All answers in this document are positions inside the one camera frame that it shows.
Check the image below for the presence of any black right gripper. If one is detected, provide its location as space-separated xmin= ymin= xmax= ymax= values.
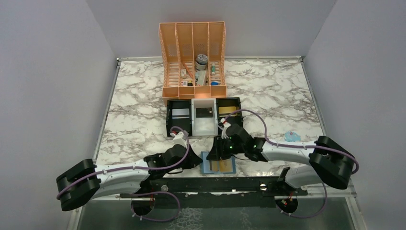
xmin=206 ymin=135 xmax=246 ymax=161

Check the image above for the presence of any blue leather card holder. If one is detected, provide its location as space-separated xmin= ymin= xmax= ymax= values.
xmin=201 ymin=151 xmax=237 ymax=174

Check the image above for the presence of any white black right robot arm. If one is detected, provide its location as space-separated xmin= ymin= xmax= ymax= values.
xmin=206 ymin=124 xmax=359 ymax=195

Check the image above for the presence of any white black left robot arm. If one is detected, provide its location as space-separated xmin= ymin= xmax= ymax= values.
xmin=56 ymin=144 xmax=203 ymax=211

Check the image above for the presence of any gold credit card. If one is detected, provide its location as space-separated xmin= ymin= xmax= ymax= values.
xmin=219 ymin=106 xmax=238 ymax=117

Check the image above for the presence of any black right card bin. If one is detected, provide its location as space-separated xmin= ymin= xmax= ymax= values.
xmin=214 ymin=97 xmax=244 ymax=127

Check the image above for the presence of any black card bin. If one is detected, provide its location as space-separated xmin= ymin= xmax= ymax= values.
xmin=214 ymin=97 xmax=244 ymax=127
xmin=166 ymin=99 xmax=192 ymax=137

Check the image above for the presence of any white middle card bin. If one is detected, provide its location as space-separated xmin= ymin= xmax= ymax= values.
xmin=192 ymin=98 xmax=218 ymax=137

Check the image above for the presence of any silver credit card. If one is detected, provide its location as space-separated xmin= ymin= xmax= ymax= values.
xmin=171 ymin=108 xmax=190 ymax=119

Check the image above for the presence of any black left card bin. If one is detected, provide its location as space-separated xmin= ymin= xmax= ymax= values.
xmin=166 ymin=99 xmax=192 ymax=137

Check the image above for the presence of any black credit card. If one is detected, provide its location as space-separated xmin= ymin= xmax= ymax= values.
xmin=195 ymin=107 xmax=213 ymax=118

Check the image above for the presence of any clear blue plastic package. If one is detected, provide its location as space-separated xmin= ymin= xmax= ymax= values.
xmin=284 ymin=132 xmax=301 ymax=142

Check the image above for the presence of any green white small tube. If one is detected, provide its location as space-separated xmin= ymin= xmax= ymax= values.
xmin=211 ymin=63 xmax=216 ymax=76

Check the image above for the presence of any grey round jar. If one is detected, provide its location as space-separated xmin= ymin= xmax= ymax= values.
xmin=195 ymin=54 xmax=208 ymax=70

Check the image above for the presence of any orange plastic file organizer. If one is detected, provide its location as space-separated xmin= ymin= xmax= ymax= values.
xmin=159 ymin=22 xmax=227 ymax=103

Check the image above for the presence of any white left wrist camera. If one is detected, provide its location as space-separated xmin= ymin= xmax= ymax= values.
xmin=170 ymin=131 xmax=189 ymax=148

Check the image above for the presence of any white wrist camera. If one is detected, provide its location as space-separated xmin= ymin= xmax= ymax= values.
xmin=170 ymin=131 xmax=189 ymax=148
xmin=218 ymin=118 xmax=231 ymax=139

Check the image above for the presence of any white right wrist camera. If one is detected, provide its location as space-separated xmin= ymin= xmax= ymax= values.
xmin=218 ymin=118 xmax=231 ymax=139

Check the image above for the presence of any black metal base rail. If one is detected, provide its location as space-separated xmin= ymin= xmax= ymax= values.
xmin=76 ymin=176 xmax=356 ymax=210

